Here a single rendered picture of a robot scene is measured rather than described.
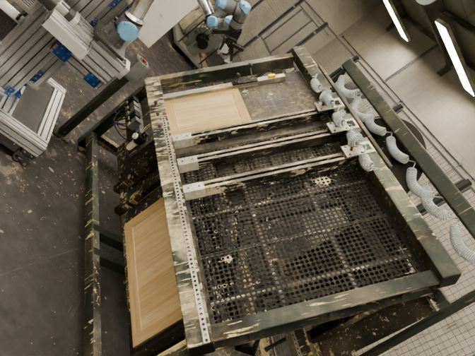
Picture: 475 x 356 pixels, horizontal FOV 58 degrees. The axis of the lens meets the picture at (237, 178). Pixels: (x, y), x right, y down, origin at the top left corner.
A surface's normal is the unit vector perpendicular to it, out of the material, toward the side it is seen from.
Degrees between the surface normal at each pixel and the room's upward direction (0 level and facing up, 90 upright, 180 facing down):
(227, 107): 57
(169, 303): 90
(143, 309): 90
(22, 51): 90
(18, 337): 0
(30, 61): 90
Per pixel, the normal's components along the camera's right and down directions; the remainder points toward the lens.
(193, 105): -0.05, -0.69
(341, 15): 0.15, 0.63
